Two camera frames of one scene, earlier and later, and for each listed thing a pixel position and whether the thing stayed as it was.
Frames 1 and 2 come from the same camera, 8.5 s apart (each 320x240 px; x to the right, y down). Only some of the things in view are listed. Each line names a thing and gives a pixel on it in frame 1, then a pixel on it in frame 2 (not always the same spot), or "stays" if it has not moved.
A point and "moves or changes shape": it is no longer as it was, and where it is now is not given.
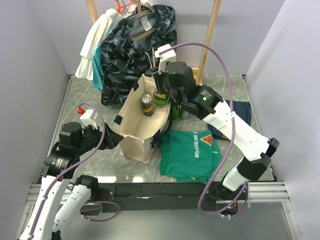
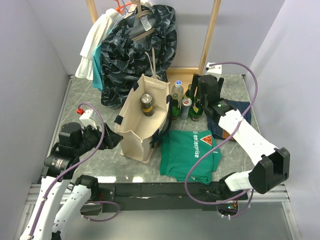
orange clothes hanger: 121,9 stays
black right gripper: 158,77 to 195,84
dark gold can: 147,102 stays
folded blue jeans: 242,109 stays
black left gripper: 112,138 stays
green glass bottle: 161,100 moves or changes shape
